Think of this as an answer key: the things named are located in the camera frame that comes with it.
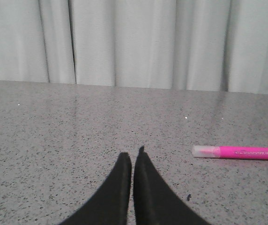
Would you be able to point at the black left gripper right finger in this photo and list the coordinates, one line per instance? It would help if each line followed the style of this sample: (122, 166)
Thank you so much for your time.
(154, 201)

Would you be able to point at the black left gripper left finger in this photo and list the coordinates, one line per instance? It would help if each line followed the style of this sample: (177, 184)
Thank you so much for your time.
(109, 204)

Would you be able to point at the white pleated curtain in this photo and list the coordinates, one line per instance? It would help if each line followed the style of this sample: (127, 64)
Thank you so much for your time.
(170, 44)

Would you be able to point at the pink highlighter pen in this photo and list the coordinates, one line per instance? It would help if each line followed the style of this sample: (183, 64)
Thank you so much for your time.
(231, 152)

